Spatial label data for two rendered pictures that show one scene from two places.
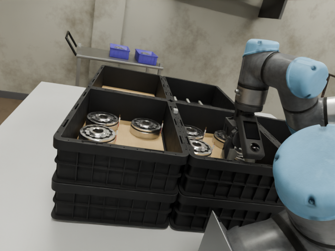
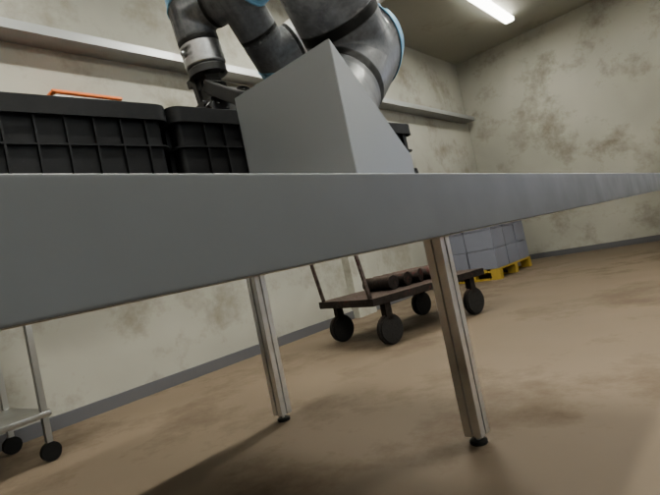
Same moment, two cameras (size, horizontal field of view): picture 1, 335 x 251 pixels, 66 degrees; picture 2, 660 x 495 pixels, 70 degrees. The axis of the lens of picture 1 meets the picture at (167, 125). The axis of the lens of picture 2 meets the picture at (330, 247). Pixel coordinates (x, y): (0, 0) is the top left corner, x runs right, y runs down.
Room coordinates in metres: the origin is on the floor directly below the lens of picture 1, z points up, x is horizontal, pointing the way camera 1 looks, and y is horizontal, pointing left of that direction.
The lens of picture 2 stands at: (-0.17, 0.14, 0.66)
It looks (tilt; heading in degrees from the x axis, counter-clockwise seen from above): 1 degrees up; 327
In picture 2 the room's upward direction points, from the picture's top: 12 degrees counter-clockwise
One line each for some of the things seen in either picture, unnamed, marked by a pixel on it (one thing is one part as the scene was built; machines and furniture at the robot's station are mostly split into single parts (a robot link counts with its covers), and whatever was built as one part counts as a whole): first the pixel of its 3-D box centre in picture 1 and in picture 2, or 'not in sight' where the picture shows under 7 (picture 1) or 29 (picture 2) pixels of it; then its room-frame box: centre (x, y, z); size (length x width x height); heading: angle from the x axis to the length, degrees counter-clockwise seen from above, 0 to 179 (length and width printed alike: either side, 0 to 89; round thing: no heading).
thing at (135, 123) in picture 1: (146, 124); not in sight; (0.80, 0.07, 0.86); 0.10 x 0.10 x 0.01
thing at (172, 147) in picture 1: (124, 133); (30, 185); (0.68, 0.12, 0.87); 0.40 x 0.30 x 0.11; 11
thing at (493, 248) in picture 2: not in sight; (481, 235); (4.07, -4.96, 0.55); 1.11 x 0.75 x 1.10; 106
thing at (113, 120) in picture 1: (102, 118); not in sight; (0.77, 0.21, 0.86); 0.10 x 0.10 x 0.01
